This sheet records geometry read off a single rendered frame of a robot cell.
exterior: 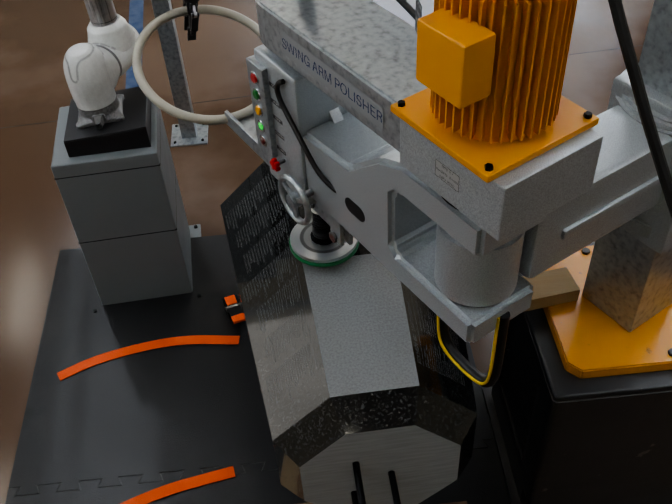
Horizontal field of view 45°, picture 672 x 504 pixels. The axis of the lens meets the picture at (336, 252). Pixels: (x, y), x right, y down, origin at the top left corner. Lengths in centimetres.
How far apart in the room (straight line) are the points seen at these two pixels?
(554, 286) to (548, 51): 123
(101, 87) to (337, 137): 133
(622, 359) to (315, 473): 93
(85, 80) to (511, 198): 203
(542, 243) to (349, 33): 63
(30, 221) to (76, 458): 146
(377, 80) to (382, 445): 103
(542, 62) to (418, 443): 123
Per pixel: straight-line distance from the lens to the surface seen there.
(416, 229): 199
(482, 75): 139
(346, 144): 206
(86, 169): 325
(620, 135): 201
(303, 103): 208
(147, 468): 321
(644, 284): 241
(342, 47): 185
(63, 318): 378
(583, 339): 251
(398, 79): 174
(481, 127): 149
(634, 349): 253
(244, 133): 260
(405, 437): 228
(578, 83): 496
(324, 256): 249
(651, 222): 223
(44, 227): 427
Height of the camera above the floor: 269
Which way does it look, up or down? 45 degrees down
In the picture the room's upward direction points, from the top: 4 degrees counter-clockwise
